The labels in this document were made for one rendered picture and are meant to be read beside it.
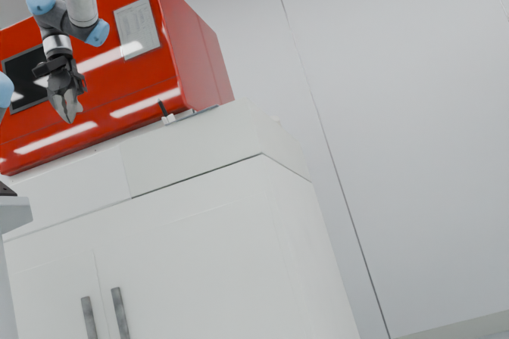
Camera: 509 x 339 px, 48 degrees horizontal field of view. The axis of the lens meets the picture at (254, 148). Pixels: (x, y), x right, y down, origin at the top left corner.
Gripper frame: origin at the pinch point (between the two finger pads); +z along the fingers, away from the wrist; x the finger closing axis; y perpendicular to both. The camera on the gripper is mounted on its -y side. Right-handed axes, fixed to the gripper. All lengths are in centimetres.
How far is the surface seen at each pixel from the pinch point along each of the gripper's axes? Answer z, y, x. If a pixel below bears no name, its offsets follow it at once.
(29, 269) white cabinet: 37.0, -4.7, 16.6
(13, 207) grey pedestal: 29.7, -36.1, -5.7
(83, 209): 26.6, -4.4, -1.8
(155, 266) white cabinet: 45.8, -4.7, -17.6
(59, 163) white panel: -10, 58, 42
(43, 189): 18.1, -4.3, 8.5
